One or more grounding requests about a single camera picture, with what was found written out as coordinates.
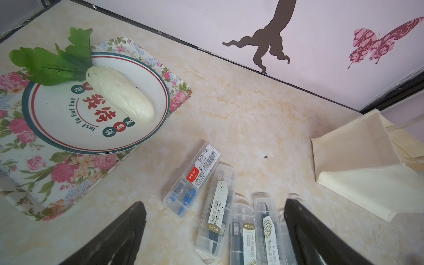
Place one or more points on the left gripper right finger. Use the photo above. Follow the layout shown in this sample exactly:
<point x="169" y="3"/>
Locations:
<point x="313" y="242"/>

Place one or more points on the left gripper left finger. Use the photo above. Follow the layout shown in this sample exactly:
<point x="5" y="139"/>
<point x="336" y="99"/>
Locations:
<point x="117" y="244"/>

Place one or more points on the compass case with red label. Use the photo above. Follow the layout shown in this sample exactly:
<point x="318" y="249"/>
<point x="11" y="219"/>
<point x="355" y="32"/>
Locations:
<point x="184" y="193"/>

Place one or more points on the cream canvas tote bag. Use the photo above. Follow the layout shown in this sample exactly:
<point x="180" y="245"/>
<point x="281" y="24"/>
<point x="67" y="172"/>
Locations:
<point x="373" y="163"/>

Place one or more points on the floral rectangular tray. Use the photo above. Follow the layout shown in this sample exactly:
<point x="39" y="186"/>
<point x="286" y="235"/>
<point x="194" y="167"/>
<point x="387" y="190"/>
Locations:
<point x="43" y="181"/>

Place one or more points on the white plate with red text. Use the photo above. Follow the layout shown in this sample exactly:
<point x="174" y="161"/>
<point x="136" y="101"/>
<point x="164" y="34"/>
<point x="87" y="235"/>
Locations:
<point x="73" y="117"/>

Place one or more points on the white toy radish with leaves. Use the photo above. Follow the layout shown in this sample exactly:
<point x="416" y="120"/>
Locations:
<point x="75" y="64"/>

